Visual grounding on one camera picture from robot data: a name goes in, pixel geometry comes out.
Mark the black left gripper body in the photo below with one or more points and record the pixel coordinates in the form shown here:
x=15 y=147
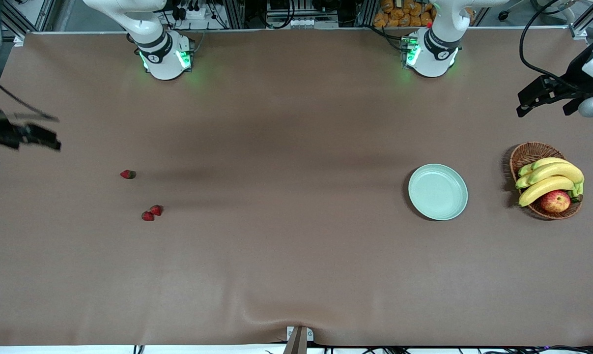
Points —
x=577 y=78

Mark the red strawberry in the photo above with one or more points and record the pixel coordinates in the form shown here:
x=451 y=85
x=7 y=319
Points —
x=156 y=210
x=148 y=216
x=127 y=174

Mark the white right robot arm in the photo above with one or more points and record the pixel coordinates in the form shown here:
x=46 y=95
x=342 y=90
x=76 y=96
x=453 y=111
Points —
x=163 y=64

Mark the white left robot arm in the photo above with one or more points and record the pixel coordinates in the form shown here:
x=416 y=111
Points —
x=431 y=59

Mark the pale green round plate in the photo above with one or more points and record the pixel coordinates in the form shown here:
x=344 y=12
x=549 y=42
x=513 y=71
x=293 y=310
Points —
x=437 y=191

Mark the brown wicker basket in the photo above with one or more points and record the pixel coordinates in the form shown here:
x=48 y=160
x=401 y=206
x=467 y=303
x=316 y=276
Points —
x=529 y=152

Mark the yellow banana bunch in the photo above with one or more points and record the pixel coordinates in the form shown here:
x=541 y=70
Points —
x=556 y=172

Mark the red apple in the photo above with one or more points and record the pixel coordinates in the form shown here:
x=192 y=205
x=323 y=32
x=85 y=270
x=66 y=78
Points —
x=555 y=201

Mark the orange snack bag pile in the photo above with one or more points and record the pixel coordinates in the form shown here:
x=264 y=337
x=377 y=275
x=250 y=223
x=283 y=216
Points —
x=399 y=14

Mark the white power strip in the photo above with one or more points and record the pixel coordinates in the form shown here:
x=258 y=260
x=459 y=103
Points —
x=193 y=12

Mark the white connector block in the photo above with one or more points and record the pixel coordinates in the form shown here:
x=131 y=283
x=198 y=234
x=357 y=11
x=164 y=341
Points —
x=313 y=23

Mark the brown table cloth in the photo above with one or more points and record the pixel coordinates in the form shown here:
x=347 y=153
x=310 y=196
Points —
x=296 y=123

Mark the aluminium frame beam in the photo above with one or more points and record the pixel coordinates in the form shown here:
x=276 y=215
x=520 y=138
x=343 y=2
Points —
x=28 y=14
x=583 y=24

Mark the aluminium frame post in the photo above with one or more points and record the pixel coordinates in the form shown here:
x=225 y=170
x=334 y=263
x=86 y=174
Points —
x=235 y=12
x=367 y=12

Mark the grey metal mount bracket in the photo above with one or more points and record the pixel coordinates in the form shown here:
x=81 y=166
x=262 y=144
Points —
x=298 y=341

